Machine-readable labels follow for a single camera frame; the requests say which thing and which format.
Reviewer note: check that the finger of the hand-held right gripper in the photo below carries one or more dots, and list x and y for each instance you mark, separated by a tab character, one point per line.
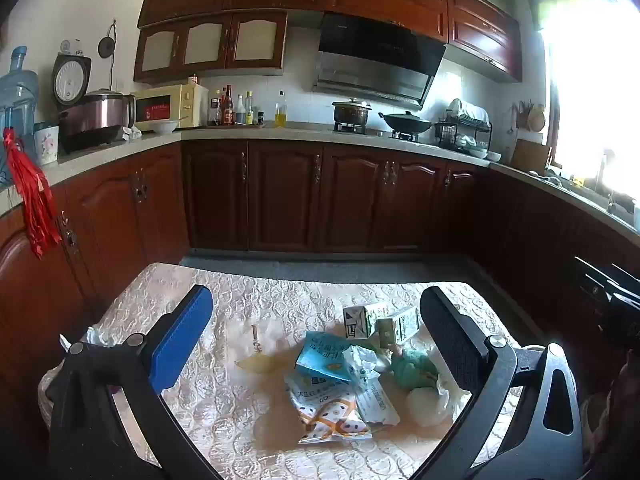
595	282

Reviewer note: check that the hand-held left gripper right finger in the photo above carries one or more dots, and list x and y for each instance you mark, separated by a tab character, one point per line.
450	345

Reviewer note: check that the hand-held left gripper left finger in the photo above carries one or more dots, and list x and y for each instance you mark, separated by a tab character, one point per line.
181	340

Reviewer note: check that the green white wrapper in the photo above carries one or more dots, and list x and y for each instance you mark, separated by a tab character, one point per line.
412	367

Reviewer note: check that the blue snack packet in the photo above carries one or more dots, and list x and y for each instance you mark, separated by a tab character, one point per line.
322	357

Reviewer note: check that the green white carton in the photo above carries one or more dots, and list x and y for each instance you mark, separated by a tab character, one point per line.
400	325

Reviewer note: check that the crumpled white plastic bag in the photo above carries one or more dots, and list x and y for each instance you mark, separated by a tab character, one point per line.
432	402

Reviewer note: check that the quilted cream table cloth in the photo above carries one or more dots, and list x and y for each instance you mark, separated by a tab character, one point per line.
225	410

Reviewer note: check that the crumpled white tissue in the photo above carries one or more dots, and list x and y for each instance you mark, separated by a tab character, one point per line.
362	360

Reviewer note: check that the white printed packet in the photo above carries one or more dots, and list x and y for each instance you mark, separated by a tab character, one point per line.
380	402

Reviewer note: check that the white black carton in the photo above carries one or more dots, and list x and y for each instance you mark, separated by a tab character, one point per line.
362	320

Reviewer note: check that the metal faucet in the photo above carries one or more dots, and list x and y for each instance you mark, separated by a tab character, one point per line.
606	170

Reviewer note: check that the white orange snack packet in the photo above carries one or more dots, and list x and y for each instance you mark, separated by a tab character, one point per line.
325	410

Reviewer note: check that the wooden cutting board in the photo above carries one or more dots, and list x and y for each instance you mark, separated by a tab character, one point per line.
530	157

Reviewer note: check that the white bowl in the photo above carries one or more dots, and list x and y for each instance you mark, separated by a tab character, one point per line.
494	156
165	126

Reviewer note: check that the hanging woven basket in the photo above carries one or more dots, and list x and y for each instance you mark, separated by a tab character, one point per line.
536	119

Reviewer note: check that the wooden lower kitchen cabinets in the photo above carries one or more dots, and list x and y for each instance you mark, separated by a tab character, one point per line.
300	195

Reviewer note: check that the bright window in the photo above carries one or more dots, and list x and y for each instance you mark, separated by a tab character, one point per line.
590	85

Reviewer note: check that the black dish rack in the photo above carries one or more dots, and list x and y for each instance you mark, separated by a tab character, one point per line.
462	127

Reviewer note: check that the red tassel ornament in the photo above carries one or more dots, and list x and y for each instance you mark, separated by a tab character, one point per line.
35	195

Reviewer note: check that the crumpled white rag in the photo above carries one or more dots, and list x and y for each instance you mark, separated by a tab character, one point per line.
131	133

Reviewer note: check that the black wok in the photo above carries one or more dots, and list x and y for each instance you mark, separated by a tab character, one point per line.
405	122

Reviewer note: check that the cream microwave oven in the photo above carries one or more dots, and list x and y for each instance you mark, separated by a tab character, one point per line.
165	107

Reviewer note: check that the clear glass bottle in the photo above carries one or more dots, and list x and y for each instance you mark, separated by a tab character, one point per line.
240	112

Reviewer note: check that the floral white mug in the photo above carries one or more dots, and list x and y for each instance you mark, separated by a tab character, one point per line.
46	145

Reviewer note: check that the red sauce bottle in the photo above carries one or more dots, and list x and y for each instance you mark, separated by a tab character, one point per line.
228	107

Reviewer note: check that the yellow cap bottle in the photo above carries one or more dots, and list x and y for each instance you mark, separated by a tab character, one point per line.
248	110

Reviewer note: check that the silver rice cooker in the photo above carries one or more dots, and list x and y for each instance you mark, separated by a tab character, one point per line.
95	115

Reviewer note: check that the yellow oil bottle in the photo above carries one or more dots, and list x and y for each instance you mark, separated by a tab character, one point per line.
280	115

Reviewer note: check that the dark cooking pot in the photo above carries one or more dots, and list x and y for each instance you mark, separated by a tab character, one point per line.
351	112

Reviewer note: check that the round dial kitchen scale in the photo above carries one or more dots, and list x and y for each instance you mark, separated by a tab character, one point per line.
70	80

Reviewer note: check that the blue water jug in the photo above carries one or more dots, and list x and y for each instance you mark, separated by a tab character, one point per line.
17	95

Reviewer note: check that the black range hood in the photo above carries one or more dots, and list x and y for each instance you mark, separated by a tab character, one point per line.
375	55

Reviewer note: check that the dark round hanging utensil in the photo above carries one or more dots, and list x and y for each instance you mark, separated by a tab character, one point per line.
106	46

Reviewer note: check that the glass door wall cabinet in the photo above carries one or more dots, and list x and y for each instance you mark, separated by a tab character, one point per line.
205	45

